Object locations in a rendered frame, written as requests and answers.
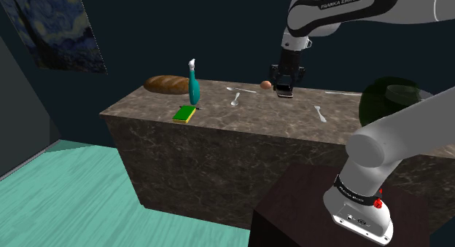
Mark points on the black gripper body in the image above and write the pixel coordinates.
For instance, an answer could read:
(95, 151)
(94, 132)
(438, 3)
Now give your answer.
(289, 63)

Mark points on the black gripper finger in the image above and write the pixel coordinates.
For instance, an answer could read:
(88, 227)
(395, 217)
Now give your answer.
(274, 73)
(301, 73)

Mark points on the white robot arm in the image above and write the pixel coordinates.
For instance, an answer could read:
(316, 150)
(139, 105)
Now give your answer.
(373, 146)

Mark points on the brown egg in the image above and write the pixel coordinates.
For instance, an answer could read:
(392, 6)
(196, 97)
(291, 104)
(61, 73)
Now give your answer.
(265, 85)

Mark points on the black phone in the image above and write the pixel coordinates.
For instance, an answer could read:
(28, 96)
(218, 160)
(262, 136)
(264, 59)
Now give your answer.
(284, 91)

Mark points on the silver knife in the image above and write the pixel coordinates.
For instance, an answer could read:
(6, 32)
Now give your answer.
(341, 93)

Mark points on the long silver spoon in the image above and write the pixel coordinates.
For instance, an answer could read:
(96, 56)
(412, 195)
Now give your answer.
(231, 89)

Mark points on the silver fork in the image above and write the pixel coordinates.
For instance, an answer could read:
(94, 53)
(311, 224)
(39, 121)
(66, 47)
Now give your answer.
(320, 115)

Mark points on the short silver spoon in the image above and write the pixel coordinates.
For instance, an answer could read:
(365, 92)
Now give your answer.
(234, 102)

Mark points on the dark green round vase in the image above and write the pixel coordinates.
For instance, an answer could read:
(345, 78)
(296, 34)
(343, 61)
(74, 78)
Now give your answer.
(376, 100)

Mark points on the teal bottle with white top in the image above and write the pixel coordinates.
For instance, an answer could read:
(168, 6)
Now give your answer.
(194, 91)

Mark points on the black pen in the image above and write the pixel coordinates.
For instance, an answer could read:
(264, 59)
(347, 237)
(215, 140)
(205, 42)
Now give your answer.
(199, 107)

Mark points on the green and yellow sponge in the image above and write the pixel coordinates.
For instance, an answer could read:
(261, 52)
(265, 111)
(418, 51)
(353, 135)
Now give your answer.
(184, 114)

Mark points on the brown bread loaf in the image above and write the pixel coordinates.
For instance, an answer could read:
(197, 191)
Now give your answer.
(166, 84)

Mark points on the dark robot stand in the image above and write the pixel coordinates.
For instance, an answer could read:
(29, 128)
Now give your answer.
(295, 203)

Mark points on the blue starry wall picture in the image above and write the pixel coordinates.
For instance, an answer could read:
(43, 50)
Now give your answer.
(57, 29)

